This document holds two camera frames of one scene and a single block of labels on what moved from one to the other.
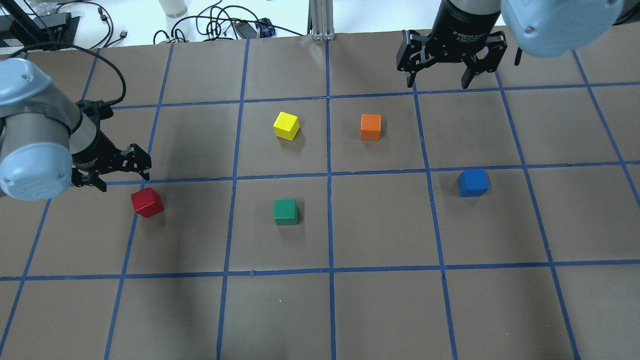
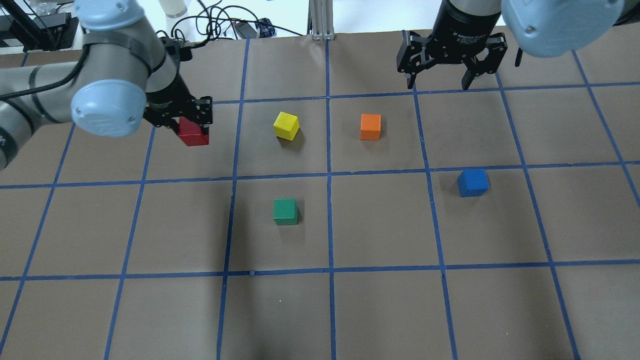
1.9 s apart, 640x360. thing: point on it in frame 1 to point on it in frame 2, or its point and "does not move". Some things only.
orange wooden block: x=370 y=128 does not move
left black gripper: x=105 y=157 to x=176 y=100
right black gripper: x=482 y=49 does not move
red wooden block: x=147 y=202 to x=191 y=133
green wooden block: x=286 y=212 does not move
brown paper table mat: x=303 y=202 does not move
